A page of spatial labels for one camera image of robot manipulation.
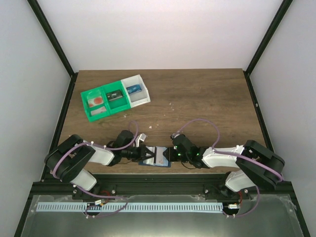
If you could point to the blue card holder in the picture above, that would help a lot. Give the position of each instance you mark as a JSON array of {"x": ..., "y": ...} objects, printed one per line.
[{"x": 168, "y": 164}]

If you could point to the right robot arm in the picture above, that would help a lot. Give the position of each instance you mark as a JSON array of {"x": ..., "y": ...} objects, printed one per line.
[{"x": 256, "y": 165}]

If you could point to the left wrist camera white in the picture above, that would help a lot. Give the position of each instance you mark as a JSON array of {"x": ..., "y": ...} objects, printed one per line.
[{"x": 140, "y": 139}]

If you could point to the red white card stack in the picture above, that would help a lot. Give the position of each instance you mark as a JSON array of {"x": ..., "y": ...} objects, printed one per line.
[{"x": 95, "y": 101}]

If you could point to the black card stack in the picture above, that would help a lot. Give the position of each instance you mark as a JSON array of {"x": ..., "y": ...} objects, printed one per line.
[{"x": 114, "y": 95}]

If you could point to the middle green bin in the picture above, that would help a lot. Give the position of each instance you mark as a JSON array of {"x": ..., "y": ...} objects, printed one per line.
[{"x": 118, "y": 105}]

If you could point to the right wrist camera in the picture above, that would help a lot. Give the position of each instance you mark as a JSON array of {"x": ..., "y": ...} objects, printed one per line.
[{"x": 183, "y": 145}]

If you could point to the black aluminium frame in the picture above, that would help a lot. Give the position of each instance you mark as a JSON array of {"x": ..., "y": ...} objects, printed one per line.
[{"x": 156, "y": 183}]

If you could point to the blue card stack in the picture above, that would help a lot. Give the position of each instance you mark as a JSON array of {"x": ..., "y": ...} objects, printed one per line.
[{"x": 134, "y": 89}]

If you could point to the white pink patterned card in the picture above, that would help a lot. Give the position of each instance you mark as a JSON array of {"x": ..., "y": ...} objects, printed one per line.
[{"x": 158, "y": 156}]

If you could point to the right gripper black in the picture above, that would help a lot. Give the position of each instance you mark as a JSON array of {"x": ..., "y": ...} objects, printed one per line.
[{"x": 171, "y": 153}]

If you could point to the light blue cable duct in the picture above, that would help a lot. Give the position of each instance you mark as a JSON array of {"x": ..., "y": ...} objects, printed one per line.
[{"x": 196, "y": 207}]

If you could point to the green bin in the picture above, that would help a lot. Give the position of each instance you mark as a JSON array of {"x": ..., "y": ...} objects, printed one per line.
[
  {"x": 89, "y": 94},
  {"x": 118, "y": 105}
]

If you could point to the white bin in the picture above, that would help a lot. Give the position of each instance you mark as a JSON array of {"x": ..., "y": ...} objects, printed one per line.
[{"x": 136, "y": 99}]

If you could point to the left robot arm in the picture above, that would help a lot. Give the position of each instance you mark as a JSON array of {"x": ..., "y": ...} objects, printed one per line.
[{"x": 68, "y": 160}]

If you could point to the left green bin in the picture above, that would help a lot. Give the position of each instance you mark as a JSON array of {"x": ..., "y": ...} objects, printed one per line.
[{"x": 89, "y": 94}]

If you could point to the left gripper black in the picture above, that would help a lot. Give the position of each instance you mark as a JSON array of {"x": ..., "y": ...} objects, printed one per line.
[{"x": 142, "y": 153}]

